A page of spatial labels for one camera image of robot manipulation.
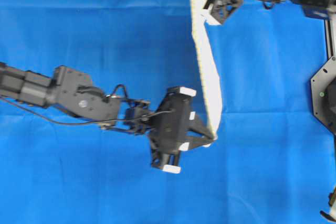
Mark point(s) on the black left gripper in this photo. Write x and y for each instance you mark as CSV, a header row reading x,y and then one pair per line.
x,y
169,129

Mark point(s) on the yellow checked towel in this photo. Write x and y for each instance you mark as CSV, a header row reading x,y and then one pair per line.
x,y
210,80

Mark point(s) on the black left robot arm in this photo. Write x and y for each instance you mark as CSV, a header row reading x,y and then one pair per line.
x,y
73,93

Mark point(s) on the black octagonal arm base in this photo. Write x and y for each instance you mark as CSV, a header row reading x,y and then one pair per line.
x,y
323,95

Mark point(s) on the blue table cloth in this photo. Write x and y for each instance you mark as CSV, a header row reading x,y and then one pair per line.
x,y
273,162

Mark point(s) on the aluminium frame rail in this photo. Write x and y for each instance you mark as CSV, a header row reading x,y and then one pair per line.
x,y
329,27

